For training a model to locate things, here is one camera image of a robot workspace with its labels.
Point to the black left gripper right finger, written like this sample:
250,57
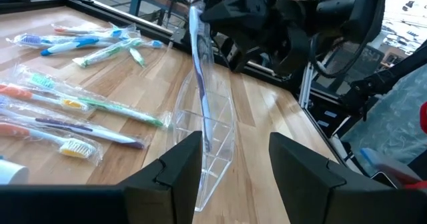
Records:
317,190

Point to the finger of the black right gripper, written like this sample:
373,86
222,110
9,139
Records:
245,54
240,7

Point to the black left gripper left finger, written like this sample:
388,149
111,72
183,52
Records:
160,197

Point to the purple white toothbrush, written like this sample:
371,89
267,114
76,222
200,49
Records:
63,125
200,74

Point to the green white toothbrush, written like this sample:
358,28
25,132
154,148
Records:
103,52
100,103
137,58

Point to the blue and red object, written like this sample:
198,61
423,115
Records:
383,164

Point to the clear acrylic organizer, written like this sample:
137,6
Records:
220,157

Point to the translucent plastic cover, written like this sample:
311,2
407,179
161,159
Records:
393,127

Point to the silver metal post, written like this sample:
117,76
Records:
305,87

